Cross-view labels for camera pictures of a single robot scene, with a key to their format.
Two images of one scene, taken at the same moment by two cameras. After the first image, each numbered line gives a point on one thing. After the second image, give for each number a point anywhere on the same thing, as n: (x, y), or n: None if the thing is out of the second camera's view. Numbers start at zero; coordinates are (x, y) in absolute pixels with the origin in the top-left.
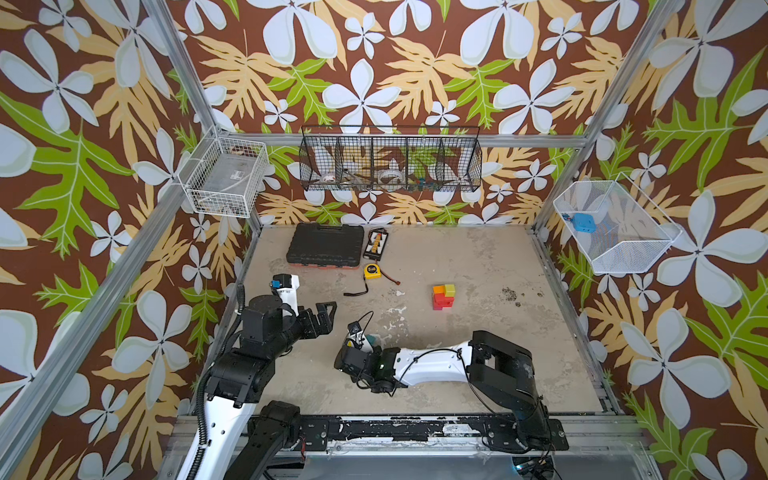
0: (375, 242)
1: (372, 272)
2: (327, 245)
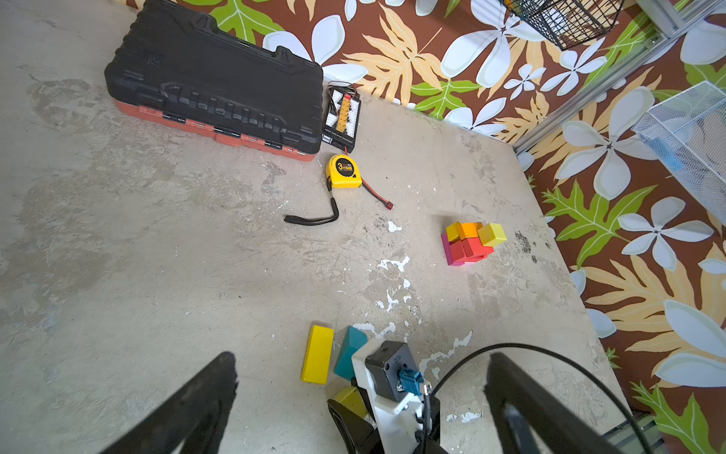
0: (342, 116)
1: (342, 171)
2: (168, 63)
